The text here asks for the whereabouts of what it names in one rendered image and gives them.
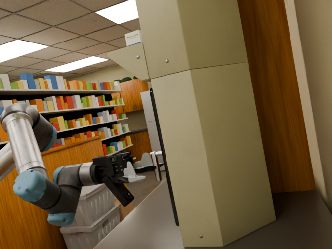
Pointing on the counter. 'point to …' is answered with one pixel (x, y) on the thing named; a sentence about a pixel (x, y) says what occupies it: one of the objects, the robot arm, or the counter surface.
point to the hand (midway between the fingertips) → (156, 172)
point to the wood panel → (276, 95)
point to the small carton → (134, 38)
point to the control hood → (132, 60)
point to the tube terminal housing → (207, 118)
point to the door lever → (156, 164)
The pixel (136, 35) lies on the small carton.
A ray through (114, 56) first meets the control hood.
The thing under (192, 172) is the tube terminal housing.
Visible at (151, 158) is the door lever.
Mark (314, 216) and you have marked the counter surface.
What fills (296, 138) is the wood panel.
